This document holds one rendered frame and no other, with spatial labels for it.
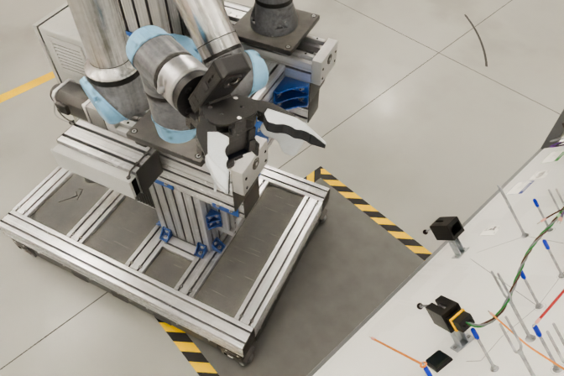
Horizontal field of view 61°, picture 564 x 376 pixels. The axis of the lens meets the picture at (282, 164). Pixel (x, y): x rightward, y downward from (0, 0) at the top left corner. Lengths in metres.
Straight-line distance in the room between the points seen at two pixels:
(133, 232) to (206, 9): 1.54
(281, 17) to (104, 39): 0.67
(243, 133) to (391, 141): 2.27
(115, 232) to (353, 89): 1.74
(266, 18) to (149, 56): 0.81
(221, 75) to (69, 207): 1.92
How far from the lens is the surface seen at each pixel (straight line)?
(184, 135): 0.83
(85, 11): 0.97
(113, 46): 1.00
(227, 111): 0.62
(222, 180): 0.54
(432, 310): 0.99
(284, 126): 0.62
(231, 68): 0.58
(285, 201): 2.25
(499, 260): 1.24
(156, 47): 0.74
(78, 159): 1.37
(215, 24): 0.85
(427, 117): 3.07
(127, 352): 2.23
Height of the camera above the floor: 2.01
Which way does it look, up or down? 49 degrees down
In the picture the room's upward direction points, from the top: straight up
